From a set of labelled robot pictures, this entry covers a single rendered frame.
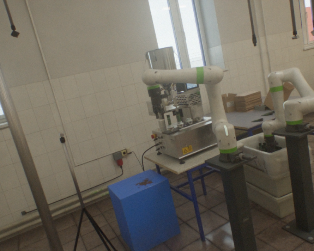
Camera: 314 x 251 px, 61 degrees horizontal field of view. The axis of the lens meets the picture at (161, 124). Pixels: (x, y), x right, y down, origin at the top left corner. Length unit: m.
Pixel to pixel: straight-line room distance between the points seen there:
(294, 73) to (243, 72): 2.63
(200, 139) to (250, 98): 1.73
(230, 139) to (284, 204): 1.22
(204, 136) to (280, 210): 1.00
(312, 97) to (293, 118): 0.21
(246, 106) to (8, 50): 3.22
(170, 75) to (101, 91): 2.19
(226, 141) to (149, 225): 1.24
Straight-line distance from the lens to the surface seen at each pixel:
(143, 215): 2.61
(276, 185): 2.74
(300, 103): 2.32
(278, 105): 2.63
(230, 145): 1.85
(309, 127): 2.34
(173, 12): 4.96
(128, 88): 3.96
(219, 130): 1.83
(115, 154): 3.89
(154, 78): 1.75
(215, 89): 1.94
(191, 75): 1.75
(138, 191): 2.51
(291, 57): 6.21
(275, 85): 2.60
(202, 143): 2.59
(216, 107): 1.96
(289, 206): 2.94
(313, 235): 2.72
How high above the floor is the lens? 1.62
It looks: 11 degrees down
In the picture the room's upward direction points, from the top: 13 degrees counter-clockwise
